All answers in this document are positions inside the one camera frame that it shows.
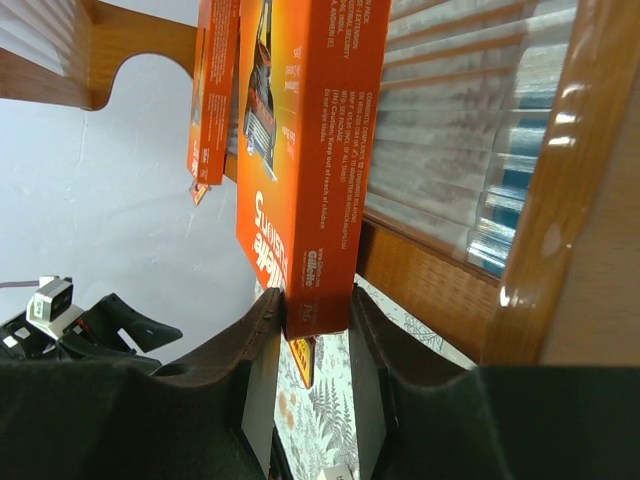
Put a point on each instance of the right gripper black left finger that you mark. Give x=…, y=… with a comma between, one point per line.
x=206, y=415

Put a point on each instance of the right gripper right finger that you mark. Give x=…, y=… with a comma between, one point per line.
x=420, y=416

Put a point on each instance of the tall beige slim box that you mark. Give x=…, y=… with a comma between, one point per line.
x=337, y=472

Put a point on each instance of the blue Harry's razor box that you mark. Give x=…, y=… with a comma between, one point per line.
x=513, y=156

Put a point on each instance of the orange Gillette Fusion5 box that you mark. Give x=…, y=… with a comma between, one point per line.
x=309, y=85

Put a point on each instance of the orange razor pack with pictures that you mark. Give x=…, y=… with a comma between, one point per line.
x=216, y=44

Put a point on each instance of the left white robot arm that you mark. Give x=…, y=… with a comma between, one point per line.
x=53, y=328

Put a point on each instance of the wooden three-tier shelf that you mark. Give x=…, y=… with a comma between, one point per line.
x=95, y=116

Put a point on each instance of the floral table mat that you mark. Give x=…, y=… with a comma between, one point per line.
x=316, y=426

